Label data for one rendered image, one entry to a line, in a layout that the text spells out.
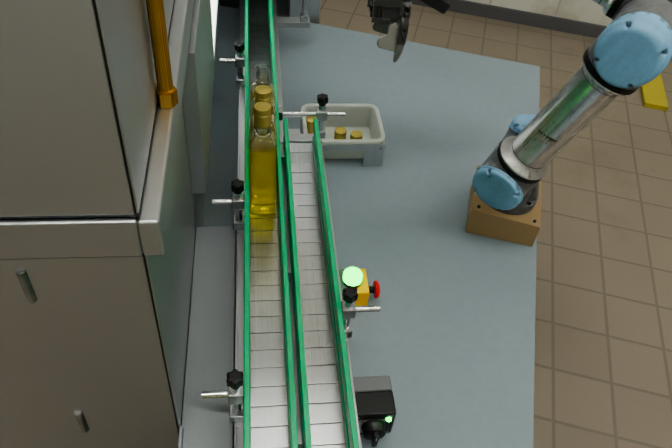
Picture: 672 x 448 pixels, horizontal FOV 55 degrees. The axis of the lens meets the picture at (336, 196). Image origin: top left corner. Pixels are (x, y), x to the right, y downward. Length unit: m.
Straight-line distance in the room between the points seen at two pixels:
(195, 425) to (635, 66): 0.96
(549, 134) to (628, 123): 2.36
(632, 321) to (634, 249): 0.39
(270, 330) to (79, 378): 0.39
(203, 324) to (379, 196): 0.66
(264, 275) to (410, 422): 0.41
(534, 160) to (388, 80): 0.88
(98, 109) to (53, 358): 0.45
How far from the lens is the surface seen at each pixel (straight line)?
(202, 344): 1.27
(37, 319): 0.95
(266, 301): 1.32
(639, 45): 1.21
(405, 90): 2.14
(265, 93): 1.35
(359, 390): 1.28
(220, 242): 1.43
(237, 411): 1.17
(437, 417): 1.38
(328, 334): 1.28
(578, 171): 3.26
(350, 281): 1.41
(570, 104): 1.31
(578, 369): 2.50
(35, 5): 0.63
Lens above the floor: 1.94
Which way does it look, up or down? 44 degrees down
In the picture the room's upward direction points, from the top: 6 degrees clockwise
